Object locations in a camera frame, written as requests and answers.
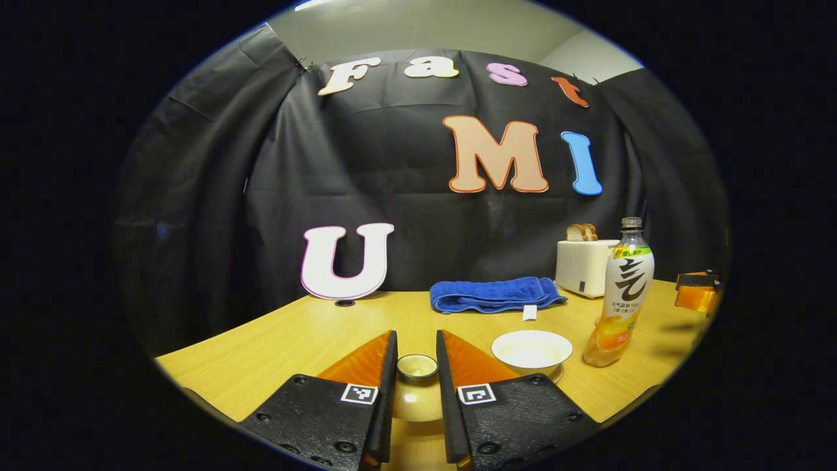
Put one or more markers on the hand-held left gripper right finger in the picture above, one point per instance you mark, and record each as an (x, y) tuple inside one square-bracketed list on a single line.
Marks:
[(446, 405)]

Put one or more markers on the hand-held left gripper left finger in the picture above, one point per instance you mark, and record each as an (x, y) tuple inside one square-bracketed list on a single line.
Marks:
[(387, 405)]

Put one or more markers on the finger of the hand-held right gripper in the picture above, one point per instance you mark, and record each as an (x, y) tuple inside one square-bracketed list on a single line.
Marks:
[(694, 297)]

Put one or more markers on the cream teacup lid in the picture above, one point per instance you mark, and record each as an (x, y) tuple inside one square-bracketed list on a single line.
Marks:
[(417, 399)]

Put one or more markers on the plastic water bottle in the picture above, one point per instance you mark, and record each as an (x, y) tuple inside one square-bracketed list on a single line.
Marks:
[(628, 281)]

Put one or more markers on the white teacup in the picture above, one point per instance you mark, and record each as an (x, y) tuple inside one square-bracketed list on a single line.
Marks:
[(533, 350)]

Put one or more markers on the cream teacup saucer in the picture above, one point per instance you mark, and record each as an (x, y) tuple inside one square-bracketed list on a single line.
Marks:
[(558, 375)]

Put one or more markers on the white toaster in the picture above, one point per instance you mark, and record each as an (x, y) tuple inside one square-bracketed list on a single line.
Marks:
[(582, 265)]

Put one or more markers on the blue folded towel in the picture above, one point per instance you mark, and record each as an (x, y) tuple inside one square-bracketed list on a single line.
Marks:
[(490, 294)]

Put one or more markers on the toast bread slice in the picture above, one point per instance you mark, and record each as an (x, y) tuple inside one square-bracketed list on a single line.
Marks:
[(577, 233), (592, 231)]

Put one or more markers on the black backdrop cloth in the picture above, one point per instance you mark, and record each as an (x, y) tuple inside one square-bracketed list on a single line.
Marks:
[(229, 196)]

